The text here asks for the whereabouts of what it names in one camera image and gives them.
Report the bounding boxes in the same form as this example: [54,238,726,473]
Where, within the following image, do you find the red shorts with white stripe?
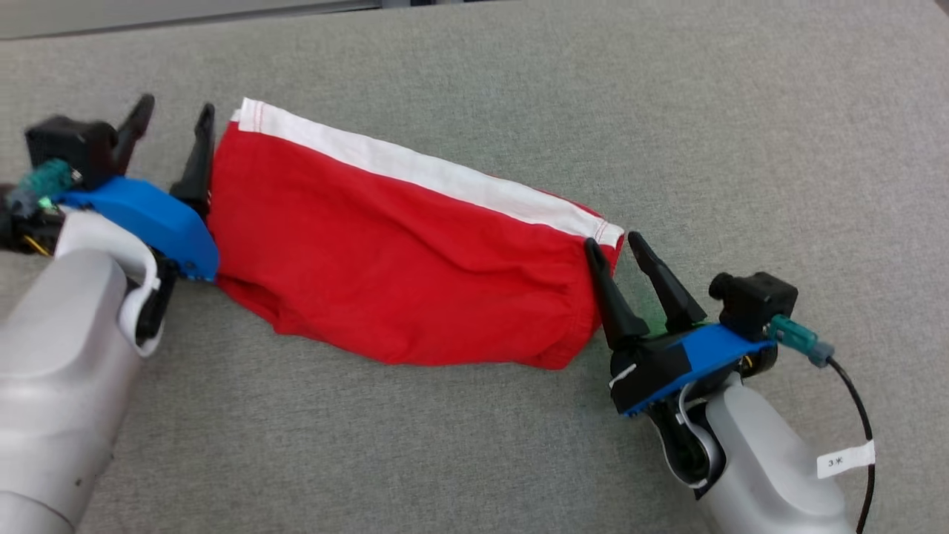
[206,97,626,370]

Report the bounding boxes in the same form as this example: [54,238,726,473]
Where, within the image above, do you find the white label tag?
[816,441,876,479]

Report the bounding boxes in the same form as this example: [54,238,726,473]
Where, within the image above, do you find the teal cable connector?
[9,158,76,214]
[770,314,836,369]

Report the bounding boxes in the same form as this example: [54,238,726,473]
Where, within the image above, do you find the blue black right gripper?
[583,231,779,418]

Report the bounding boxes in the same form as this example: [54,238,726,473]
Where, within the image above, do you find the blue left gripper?
[56,93,220,283]

